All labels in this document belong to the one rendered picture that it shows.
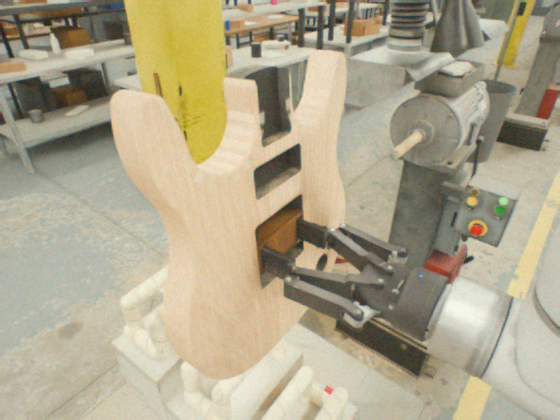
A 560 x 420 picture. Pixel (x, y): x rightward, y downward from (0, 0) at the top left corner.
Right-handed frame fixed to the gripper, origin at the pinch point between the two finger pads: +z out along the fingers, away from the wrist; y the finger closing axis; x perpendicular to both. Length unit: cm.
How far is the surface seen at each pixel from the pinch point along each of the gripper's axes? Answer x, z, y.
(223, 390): -32.3, 8.0, -7.9
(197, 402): -39.6, 13.9, -9.9
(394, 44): 10, 21, 84
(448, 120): -14, 4, 97
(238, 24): -47, 363, 394
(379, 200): -145, 74, 240
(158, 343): -29.8, 23.5, -9.2
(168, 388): -39.8, 20.9, -11.2
